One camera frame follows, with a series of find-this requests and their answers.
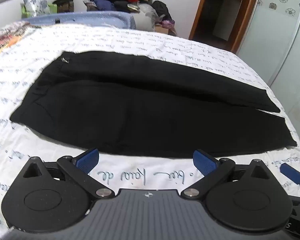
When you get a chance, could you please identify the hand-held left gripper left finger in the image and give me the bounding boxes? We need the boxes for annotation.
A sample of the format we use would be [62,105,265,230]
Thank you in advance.
[22,148,117,200]

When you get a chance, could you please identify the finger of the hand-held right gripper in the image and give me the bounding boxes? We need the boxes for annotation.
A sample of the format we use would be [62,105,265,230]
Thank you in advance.
[280,162,300,201]

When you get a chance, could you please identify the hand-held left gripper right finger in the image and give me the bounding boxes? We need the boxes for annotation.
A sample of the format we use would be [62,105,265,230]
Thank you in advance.
[181,150,268,200]

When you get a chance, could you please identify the black pants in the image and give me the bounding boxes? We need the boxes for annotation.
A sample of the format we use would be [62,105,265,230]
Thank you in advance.
[9,51,297,158]

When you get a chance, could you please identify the white script-printed bed sheet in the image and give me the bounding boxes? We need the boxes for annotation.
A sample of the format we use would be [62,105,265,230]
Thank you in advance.
[0,24,300,240]

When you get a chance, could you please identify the frosted floral wardrobe door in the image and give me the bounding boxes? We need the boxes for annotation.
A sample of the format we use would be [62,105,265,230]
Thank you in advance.
[236,0,300,87]

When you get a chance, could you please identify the colourful zebra floral blanket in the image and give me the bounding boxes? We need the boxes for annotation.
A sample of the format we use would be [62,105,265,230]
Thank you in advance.
[0,21,38,63]

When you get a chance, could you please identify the black garment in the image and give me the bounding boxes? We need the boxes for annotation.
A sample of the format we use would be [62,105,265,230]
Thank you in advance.
[152,1,173,23]

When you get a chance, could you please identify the green box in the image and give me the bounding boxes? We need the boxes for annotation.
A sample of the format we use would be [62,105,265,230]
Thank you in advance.
[20,2,58,18]

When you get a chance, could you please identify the dark bag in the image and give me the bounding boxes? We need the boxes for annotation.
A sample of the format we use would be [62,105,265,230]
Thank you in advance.
[52,0,74,13]

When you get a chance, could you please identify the pile of clothes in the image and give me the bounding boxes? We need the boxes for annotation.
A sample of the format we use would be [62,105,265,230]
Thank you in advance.
[84,0,177,34]

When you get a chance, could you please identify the floral pillow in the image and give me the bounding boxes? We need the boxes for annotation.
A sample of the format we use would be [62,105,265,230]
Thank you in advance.
[21,0,51,18]

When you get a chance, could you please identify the wooden door frame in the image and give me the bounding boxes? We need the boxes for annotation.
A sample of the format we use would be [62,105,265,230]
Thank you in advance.
[189,0,263,54]

